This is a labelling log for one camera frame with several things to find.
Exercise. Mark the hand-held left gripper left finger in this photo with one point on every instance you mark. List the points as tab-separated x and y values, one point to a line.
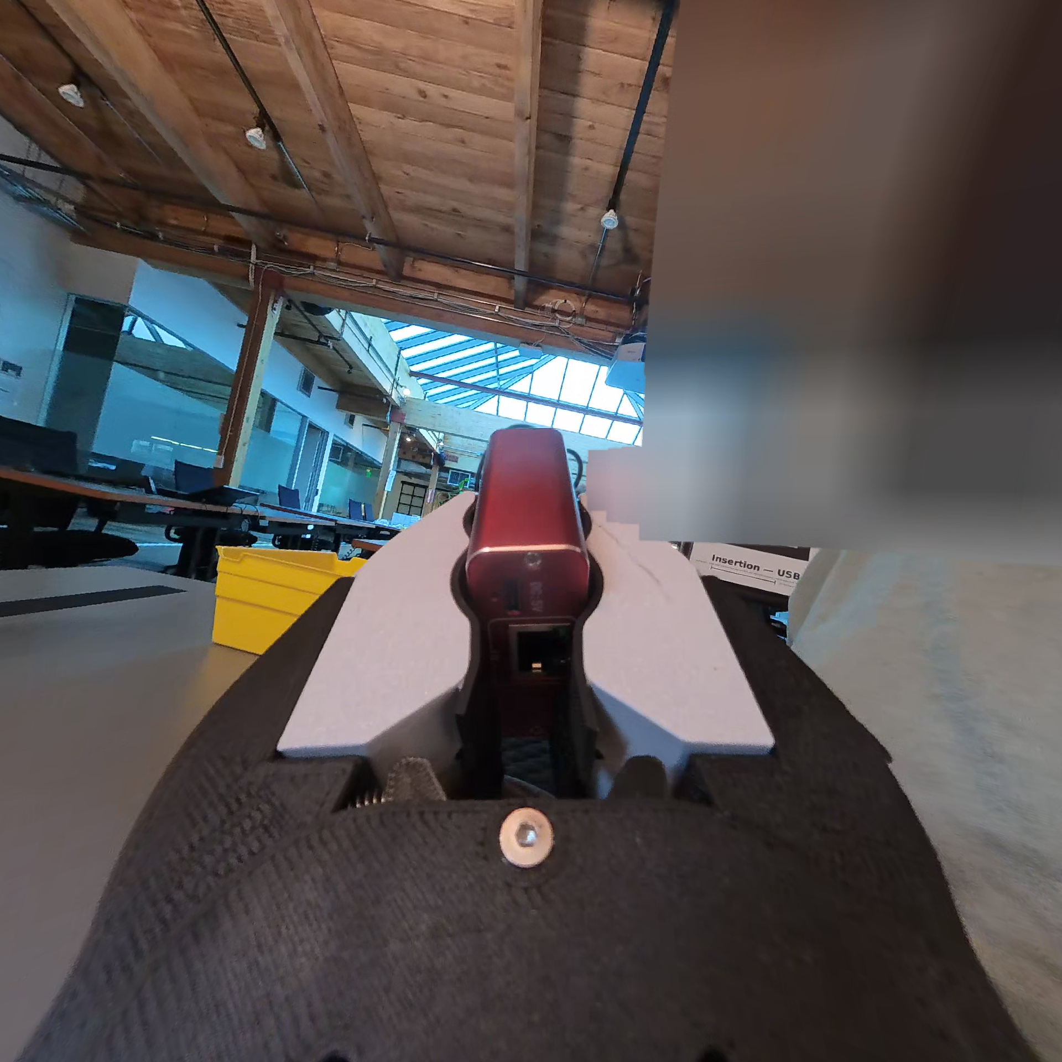
373	664

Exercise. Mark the white ceiling projector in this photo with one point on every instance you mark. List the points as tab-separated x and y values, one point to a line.
626	369

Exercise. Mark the black laptop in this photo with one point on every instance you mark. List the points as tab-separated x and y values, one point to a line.
195	479

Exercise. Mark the yellow plastic bin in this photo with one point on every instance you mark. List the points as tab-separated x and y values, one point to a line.
265	597

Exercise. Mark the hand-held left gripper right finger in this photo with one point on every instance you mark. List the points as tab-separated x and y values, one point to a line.
672	664

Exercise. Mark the light grey sweatshirt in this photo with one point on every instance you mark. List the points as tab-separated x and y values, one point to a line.
954	747

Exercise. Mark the wooden post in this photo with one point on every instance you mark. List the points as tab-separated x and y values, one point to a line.
249	390

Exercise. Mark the red network switch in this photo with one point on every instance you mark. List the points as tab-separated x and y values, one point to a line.
531	498

